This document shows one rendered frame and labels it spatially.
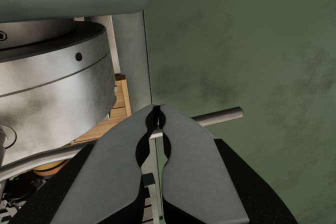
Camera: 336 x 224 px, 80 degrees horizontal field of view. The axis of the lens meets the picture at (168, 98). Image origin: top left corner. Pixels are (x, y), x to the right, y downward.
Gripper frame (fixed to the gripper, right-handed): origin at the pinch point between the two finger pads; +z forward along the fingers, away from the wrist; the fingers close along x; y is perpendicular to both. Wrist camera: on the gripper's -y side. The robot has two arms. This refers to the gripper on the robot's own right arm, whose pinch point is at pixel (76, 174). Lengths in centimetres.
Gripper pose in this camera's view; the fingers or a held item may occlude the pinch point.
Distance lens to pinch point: 54.5
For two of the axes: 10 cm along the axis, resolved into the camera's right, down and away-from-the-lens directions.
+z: 9.7, -1.6, 2.0
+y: 0.4, 8.7, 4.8
